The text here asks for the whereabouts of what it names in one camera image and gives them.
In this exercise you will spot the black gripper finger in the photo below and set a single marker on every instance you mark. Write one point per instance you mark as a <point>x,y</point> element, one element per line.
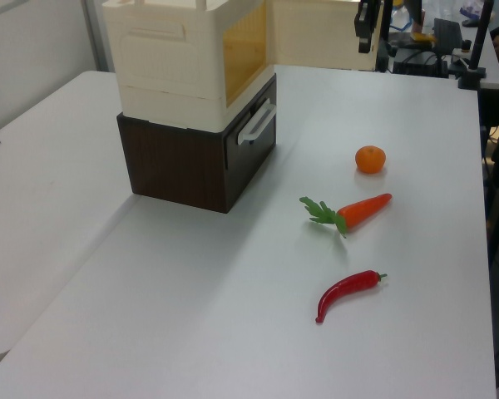
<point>362,45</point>
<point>369,45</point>

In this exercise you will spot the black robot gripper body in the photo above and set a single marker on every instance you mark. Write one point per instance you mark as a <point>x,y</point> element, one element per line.
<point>365,18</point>

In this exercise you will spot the cream plastic cabinet box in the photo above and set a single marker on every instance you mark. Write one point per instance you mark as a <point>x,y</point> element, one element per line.
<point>166,62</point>

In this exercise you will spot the black electronics box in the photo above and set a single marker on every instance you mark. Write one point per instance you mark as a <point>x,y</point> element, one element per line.
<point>418,62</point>

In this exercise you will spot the yellow flat object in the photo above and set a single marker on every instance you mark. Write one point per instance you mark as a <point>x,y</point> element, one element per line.
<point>422,37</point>

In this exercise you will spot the small black knob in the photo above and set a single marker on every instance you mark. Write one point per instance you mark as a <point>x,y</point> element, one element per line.
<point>466,45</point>

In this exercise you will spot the black pole with table clamp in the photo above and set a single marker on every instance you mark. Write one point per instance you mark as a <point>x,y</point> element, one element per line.
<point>479,41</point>

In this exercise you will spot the orange mandarin fruit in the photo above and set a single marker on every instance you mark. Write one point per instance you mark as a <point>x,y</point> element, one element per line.
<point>370,159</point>

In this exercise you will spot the toy carrot with green leaves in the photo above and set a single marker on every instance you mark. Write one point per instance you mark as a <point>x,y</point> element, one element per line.
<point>359,210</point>

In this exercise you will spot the dark brown drawer box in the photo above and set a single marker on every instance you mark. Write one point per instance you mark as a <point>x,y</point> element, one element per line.
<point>183,166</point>

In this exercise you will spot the red toy chili pepper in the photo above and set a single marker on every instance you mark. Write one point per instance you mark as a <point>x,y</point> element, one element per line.
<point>345,291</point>

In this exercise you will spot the black vertical stand post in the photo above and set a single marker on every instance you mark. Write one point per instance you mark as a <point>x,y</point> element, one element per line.
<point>384,37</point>

